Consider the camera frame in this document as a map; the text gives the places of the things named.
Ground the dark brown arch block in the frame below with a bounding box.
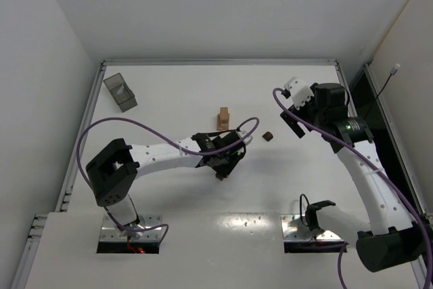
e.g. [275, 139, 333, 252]
[215, 173, 225, 181]

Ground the dark brown half-round block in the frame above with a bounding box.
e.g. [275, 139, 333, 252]
[263, 131, 274, 141]

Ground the wide light wood block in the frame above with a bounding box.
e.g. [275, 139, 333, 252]
[218, 107, 229, 120]

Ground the clear smoky plastic box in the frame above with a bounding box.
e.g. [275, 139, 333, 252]
[104, 73, 137, 112]

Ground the light wood cube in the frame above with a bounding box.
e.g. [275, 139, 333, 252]
[219, 120, 229, 128]

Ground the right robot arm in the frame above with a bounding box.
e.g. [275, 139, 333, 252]
[280, 77, 430, 272]

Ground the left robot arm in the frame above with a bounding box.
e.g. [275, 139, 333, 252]
[85, 130, 252, 234]

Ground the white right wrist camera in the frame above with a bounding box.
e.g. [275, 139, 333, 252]
[284, 77, 314, 110]

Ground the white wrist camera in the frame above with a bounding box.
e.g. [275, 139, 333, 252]
[284, 77, 314, 110]
[236, 130, 253, 146]

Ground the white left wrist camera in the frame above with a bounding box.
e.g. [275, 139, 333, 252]
[236, 130, 253, 146]

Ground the black hanging wall cable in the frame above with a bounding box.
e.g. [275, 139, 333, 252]
[367, 63, 401, 114]

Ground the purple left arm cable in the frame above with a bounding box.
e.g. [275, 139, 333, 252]
[76, 116, 260, 239]

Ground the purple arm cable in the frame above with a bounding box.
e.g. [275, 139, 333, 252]
[272, 87, 433, 289]
[76, 116, 260, 239]

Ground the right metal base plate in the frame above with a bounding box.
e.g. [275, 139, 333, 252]
[280, 214, 342, 243]

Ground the metal base plate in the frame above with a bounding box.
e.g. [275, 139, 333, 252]
[99, 215, 164, 243]
[280, 214, 342, 243]

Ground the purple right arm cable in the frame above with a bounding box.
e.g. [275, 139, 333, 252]
[272, 87, 433, 289]

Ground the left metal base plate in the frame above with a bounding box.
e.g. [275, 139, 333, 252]
[99, 215, 164, 243]

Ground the aluminium table frame rail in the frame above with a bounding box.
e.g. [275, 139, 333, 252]
[26, 60, 432, 288]

